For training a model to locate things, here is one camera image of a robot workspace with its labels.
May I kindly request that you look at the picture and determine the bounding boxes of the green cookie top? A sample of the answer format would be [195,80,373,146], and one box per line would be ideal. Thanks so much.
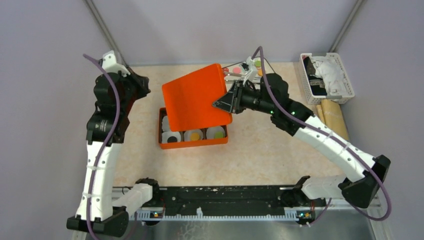
[254,60,262,68]

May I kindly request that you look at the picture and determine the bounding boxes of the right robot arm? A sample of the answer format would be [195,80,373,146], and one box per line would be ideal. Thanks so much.
[212,73,391,209]

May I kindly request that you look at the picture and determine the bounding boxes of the strawberry pattern tray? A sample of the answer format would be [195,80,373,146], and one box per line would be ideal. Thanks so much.
[219,56,276,84]

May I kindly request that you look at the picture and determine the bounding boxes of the white cloth in basket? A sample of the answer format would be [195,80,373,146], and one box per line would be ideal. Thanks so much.
[311,56,348,96]

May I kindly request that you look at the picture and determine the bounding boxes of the green cookie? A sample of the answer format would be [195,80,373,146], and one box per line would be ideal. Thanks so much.
[254,60,262,68]
[214,131,225,139]

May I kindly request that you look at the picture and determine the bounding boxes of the orange box lid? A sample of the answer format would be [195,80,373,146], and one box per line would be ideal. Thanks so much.
[161,63,233,132]

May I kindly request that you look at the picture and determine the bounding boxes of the metal tongs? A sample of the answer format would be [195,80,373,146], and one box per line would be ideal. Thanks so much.
[222,68,257,83]

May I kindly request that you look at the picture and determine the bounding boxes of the orange cookie box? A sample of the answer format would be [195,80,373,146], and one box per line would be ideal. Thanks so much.
[158,107,229,150]

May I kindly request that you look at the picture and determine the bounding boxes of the tan folded cloth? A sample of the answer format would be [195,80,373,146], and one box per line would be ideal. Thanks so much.
[316,99,349,141]

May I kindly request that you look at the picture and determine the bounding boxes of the white plastic basket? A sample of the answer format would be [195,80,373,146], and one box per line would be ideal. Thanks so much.
[298,52,355,105]

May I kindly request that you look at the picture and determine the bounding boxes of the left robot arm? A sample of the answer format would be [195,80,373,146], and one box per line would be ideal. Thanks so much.
[66,67,161,237]

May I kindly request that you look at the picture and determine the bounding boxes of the black item in basket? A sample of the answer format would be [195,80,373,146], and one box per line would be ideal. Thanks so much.
[303,56,328,96]

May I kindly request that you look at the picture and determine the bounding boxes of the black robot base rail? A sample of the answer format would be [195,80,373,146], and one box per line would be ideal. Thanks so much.
[141,185,327,220]

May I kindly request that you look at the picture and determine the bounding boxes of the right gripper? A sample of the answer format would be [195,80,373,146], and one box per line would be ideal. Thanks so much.
[212,79,276,115]

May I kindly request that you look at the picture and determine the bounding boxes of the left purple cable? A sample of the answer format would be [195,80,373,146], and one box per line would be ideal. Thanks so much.
[82,53,140,240]

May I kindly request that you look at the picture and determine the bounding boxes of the green cookie bottom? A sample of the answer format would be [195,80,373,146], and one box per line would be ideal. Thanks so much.
[214,131,225,139]

